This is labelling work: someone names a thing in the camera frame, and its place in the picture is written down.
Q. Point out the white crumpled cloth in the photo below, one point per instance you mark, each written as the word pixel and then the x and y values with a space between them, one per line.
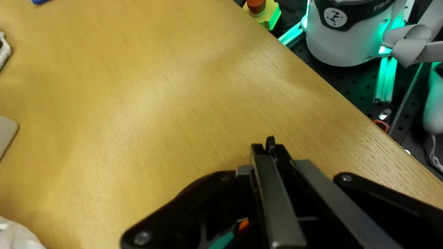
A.
pixel 16 235

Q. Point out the aluminium profile bar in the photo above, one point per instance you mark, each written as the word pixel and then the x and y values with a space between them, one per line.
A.
pixel 291 34
pixel 385 79

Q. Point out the teal spoon with orange end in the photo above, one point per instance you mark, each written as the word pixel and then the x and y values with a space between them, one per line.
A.
pixel 222 240

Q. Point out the black perforated mounting board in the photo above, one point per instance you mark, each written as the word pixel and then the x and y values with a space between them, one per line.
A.
pixel 406 110

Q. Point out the yellow emergency stop box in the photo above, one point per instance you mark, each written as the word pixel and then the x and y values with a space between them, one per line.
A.
pixel 263 11

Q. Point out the white handheld controller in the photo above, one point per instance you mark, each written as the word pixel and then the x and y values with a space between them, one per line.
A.
pixel 435 98

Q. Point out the small blue object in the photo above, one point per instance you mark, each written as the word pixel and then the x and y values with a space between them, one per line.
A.
pixel 40 1

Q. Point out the white crumpled object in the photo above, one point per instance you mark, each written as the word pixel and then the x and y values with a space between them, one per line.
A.
pixel 3 50

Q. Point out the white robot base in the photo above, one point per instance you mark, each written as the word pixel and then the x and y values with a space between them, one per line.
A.
pixel 348 32

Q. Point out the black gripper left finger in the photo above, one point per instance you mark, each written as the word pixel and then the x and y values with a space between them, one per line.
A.
pixel 272 198

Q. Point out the flat grey object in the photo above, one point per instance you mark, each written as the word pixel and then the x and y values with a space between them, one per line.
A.
pixel 6 135

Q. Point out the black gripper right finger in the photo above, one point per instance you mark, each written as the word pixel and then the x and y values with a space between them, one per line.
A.
pixel 351 216

